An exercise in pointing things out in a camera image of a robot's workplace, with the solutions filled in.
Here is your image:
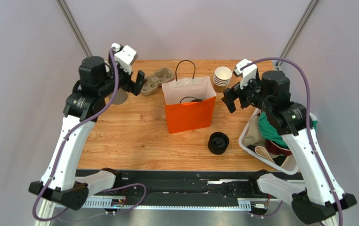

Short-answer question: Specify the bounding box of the white laundry basket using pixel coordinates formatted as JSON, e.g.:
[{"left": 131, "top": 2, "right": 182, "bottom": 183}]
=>
[{"left": 238, "top": 109, "right": 321, "bottom": 175}]

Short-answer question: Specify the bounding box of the right aluminium frame post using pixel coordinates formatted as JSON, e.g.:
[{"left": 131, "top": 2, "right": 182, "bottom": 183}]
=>
[{"left": 280, "top": 0, "right": 321, "bottom": 58}]

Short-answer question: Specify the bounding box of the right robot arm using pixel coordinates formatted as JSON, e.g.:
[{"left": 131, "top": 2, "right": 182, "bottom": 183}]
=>
[{"left": 222, "top": 69, "right": 357, "bottom": 226}]

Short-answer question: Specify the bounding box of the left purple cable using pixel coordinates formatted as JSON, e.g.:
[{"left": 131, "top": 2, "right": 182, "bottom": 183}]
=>
[{"left": 32, "top": 47, "right": 147, "bottom": 222}]

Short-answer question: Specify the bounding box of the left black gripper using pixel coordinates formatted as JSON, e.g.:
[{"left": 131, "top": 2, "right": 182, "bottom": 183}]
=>
[{"left": 98, "top": 51, "right": 148, "bottom": 98}]

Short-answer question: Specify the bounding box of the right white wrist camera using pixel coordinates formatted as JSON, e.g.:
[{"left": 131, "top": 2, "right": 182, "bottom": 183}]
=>
[{"left": 233, "top": 58, "right": 260, "bottom": 89}]

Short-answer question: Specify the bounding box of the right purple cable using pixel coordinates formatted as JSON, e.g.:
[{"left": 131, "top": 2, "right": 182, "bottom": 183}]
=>
[{"left": 239, "top": 57, "right": 345, "bottom": 226}]

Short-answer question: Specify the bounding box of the stack of paper cups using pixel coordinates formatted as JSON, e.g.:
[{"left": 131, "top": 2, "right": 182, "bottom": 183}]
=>
[{"left": 213, "top": 66, "right": 232, "bottom": 93}]

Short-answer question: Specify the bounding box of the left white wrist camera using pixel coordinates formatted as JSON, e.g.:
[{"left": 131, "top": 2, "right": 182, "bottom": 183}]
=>
[{"left": 109, "top": 43, "right": 138, "bottom": 74}]

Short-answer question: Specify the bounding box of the aluminium front frame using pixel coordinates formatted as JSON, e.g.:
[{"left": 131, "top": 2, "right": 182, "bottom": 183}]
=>
[{"left": 35, "top": 175, "right": 338, "bottom": 226}]

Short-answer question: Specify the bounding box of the left aluminium frame post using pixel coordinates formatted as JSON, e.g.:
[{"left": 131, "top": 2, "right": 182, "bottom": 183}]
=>
[{"left": 56, "top": 0, "right": 93, "bottom": 57}]

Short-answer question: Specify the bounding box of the orange paper bag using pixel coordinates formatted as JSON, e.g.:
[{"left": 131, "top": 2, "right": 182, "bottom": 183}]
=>
[{"left": 162, "top": 65, "right": 216, "bottom": 134}]

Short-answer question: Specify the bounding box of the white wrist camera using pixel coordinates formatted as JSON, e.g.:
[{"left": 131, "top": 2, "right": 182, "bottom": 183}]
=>
[
  {"left": 109, "top": 43, "right": 138, "bottom": 74},
  {"left": 233, "top": 58, "right": 260, "bottom": 89}
]

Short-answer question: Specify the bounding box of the beige cloth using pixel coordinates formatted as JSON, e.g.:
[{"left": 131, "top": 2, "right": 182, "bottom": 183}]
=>
[{"left": 242, "top": 115, "right": 266, "bottom": 146}]

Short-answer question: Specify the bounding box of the purple cable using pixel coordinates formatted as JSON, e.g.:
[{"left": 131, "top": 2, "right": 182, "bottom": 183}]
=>
[
  {"left": 32, "top": 47, "right": 147, "bottom": 222},
  {"left": 239, "top": 57, "right": 345, "bottom": 226}
]

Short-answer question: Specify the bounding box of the dark red cloth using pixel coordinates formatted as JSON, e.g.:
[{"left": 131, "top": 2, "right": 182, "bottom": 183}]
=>
[{"left": 265, "top": 139, "right": 292, "bottom": 156}]

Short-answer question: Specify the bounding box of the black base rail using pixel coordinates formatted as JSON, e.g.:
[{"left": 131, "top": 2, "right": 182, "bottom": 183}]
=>
[{"left": 76, "top": 169, "right": 302, "bottom": 208}]

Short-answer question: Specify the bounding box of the stack of black lids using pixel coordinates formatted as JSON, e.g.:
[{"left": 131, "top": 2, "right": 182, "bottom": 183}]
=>
[{"left": 207, "top": 132, "right": 229, "bottom": 155}]

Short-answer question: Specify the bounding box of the grey straw holder cup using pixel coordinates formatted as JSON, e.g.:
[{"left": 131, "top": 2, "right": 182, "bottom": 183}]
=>
[{"left": 112, "top": 89, "right": 128, "bottom": 105}]

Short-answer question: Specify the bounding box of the aluminium frame post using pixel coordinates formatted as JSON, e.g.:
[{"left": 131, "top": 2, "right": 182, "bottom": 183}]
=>
[
  {"left": 56, "top": 0, "right": 93, "bottom": 57},
  {"left": 280, "top": 0, "right": 321, "bottom": 58}
]

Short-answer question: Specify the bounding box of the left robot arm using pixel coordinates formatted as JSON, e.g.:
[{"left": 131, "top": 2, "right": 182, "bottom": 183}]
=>
[{"left": 28, "top": 56, "right": 145, "bottom": 210}]

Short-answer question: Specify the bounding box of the green cloth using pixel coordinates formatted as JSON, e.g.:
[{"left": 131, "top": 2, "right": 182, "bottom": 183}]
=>
[{"left": 258, "top": 112, "right": 318, "bottom": 148}]

